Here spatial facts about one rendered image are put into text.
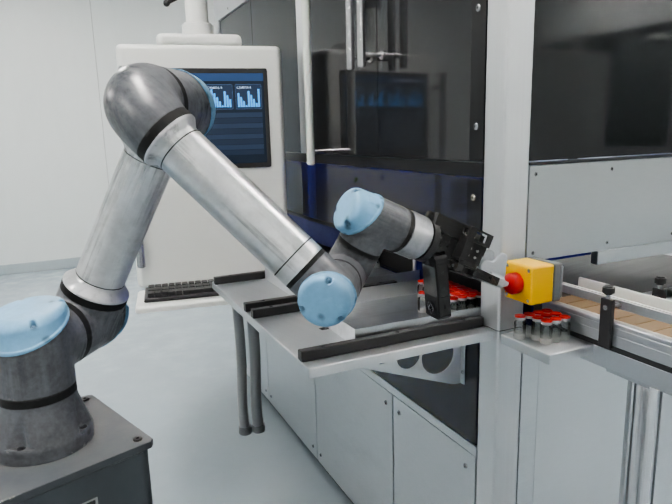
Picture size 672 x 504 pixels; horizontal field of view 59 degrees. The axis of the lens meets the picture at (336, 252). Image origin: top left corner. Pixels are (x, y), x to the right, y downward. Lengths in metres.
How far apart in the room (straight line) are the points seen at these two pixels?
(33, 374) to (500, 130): 0.89
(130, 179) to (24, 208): 5.48
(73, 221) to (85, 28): 1.87
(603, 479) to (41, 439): 1.21
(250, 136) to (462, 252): 1.10
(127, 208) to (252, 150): 0.97
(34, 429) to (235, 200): 0.48
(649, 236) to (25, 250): 5.83
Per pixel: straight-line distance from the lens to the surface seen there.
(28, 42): 6.50
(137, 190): 1.02
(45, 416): 1.04
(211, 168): 0.83
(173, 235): 1.96
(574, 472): 1.53
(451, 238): 1.01
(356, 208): 0.89
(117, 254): 1.06
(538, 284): 1.13
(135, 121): 0.85
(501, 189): 1.16
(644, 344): 1.13
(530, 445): 1.39
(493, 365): 1.25
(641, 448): 1.26
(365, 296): 1.40
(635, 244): 1.45
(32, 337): 1.00
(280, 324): 1.27
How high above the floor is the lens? 1.28
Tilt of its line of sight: 11 degrees down
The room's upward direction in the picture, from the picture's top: 2 degrees counter-clockwise
